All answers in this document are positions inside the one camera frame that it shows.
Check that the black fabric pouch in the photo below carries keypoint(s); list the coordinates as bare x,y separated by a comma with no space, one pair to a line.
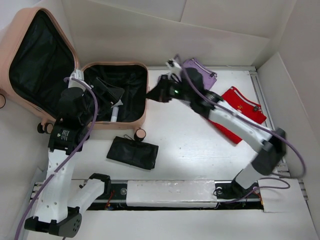
138,154

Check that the red shorts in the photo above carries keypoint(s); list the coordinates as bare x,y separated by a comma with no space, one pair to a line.
243,105

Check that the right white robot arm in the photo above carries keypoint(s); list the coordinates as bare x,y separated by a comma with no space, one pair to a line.
269,145

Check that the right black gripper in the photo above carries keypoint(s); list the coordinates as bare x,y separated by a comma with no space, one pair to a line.
159,93

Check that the purple shorts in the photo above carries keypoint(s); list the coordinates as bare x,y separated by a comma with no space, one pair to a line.
201,77

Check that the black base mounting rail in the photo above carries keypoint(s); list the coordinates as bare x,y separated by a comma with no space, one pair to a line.
171,195

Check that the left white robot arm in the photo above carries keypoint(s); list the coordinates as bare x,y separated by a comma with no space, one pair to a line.
50,210

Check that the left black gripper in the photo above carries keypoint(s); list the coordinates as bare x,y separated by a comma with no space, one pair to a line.
113,94

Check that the pink hard-shell suitcase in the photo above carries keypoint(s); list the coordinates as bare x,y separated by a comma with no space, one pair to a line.
35,57

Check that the white lavender tube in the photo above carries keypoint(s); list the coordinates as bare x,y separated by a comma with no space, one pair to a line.
114,114

